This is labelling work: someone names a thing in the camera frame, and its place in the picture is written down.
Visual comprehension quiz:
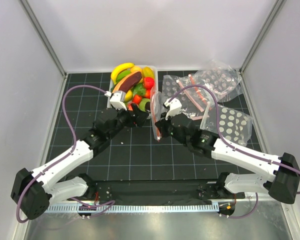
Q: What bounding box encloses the yellow banana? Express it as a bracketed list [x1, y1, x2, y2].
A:
[110, 62, 135, 84]

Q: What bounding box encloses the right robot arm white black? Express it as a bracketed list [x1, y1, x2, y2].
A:
[155, 113, 300, 205]

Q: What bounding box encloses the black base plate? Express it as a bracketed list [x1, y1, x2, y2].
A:
[73, 179, 245, 206]

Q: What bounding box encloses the aluminium frame post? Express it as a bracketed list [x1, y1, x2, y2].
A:
[239, 0, 287, 75]
[18, 0, 67, 78]

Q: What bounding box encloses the white plastic food bin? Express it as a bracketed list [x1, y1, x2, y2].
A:
[105, 64, 159, 108]

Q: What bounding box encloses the yellow starfruit toy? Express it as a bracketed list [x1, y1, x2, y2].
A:
[142, 66, 155, 79]

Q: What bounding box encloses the dark purple eggplant toy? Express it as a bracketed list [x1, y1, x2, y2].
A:
[138, 98, 151, 113]

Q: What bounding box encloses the black grid mat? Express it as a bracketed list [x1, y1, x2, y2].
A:
[46, 72, 248, 181]

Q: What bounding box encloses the polka dot bag back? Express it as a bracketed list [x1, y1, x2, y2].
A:
[190, 60, 243, 103]

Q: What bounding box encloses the polka dot bag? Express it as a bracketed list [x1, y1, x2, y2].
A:
[190, 60, 243, 103]
[200, 105, 253, 147]

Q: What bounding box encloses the zip bag red zipper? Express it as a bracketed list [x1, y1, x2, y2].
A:
[150, 86, 168, 142]

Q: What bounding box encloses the hot dog toy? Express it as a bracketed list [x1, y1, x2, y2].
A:
[112, 71, 142, 93]

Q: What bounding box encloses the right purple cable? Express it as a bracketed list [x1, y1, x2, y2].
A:
[164, 84, 300, 219]

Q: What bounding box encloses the polka dot bag right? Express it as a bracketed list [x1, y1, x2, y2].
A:
[200, 105, 253, 147]

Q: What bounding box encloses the slotted cable duct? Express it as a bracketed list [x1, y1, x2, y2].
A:
[45, 202, 219, 214]

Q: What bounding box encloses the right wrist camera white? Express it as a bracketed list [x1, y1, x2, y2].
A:
[163, 97, 182, 120]

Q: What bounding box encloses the red strawberry lower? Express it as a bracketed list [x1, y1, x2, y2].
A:
[144, 89, 152, 99]

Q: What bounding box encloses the red strawberry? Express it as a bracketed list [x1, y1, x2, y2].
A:
[142, 76, 155, 90]
[144, 89, 152, 99]

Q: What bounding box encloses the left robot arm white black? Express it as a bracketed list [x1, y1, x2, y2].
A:
[11, 103, 150, 223]

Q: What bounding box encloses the right aluminium frame post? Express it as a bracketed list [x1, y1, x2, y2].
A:
[239, 0, 287, 75]

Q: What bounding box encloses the red strawberry upper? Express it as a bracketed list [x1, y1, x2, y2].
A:
[142, 76, 155, 90]

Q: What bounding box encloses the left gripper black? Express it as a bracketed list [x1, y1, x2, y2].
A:
[107, 103, 148, 140]

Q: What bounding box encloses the left aluminium frame post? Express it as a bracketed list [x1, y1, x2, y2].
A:
[18, 0, 67, 78]

